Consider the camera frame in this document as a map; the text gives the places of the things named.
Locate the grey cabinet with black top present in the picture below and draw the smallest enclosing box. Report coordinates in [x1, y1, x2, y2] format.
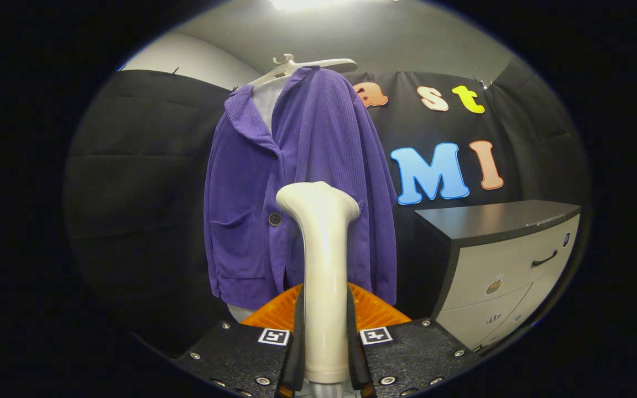
[414, 200, 582, 350]

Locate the white garment steamer head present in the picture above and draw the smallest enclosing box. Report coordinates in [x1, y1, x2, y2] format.
[275, 181, 361, 385]

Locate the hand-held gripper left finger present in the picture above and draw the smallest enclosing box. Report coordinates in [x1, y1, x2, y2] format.
[174, 284, 305, 398]

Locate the black backdrop cloth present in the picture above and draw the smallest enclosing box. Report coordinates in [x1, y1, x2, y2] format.
[346, 69, 524, 310]

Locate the black quilted curtain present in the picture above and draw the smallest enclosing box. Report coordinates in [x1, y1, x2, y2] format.
[490, 58, 590, 205]
[64, 69, 236, 354]

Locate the white garment form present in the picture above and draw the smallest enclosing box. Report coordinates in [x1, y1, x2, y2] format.
[226, 77, 289, 324]

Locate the white garment steamer hose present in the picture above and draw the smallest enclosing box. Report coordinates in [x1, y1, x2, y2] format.
[310, 381, 344, 398]

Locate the large round ceiling light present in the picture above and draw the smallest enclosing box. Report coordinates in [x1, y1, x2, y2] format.
[269, 0, 347, 11]

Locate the white clothes hanger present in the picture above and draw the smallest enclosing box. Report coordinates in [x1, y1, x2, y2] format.
[248, 54, 359, 88]

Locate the purple corduroy jacket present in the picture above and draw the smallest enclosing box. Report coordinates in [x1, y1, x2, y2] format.
[203, 66, 398, 310]

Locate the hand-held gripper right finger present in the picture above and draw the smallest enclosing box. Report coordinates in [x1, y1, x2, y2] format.
[346, 284, 482, 398]

